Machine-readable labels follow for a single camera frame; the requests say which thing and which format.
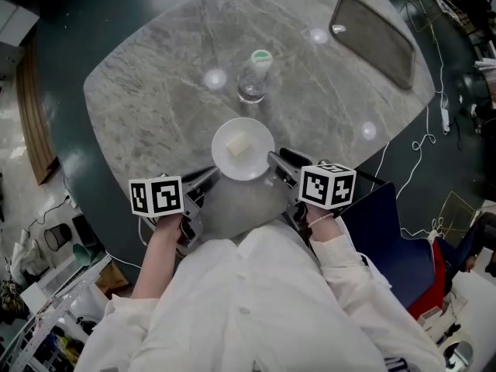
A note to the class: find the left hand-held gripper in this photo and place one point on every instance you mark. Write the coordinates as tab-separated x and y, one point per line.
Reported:
157	196

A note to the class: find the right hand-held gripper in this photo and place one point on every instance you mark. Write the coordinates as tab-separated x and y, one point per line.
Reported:
327	186

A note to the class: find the white plate of food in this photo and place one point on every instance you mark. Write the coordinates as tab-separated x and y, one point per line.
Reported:
253	165

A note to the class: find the pale food block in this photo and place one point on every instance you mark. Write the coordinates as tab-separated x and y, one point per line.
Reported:
238	143

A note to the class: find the person's left forearm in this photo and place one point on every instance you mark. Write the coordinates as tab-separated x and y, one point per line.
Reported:
157	262

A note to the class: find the person's right forearm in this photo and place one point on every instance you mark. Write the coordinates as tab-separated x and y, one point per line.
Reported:
325	231

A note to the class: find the clear plastic water bottle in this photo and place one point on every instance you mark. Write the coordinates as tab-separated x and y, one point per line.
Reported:
252	83

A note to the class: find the grey marble table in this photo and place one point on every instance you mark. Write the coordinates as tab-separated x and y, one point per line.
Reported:
155	91

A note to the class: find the black box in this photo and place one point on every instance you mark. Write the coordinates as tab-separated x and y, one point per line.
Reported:
83	229

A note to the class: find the dark blue chair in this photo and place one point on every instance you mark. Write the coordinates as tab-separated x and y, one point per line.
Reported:
395	246

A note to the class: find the person's white shirt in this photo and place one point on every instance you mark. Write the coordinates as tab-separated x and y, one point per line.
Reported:
252	304

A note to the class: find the cardboard box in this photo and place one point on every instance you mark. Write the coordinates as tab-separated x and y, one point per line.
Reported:
112	279

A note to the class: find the green plastic bin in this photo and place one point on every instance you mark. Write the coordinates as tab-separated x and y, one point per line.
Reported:
82	255

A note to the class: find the brown rectangular tray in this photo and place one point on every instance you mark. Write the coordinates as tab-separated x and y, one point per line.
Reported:
372	41

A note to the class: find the black mesh wastebasket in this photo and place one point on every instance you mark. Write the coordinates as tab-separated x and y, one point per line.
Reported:
57	238

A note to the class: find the white power strip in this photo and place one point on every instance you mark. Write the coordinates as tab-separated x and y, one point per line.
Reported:
446	120

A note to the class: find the brown wooden bench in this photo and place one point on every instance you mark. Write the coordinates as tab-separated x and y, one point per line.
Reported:
35	122

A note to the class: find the red chair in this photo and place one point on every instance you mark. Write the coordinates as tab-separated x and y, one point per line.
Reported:
432	297

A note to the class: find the white metal shelf rack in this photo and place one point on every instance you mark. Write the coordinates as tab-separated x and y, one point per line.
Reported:
58	312

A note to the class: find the white cabinet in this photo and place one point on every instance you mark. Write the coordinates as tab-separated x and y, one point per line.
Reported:
15	21

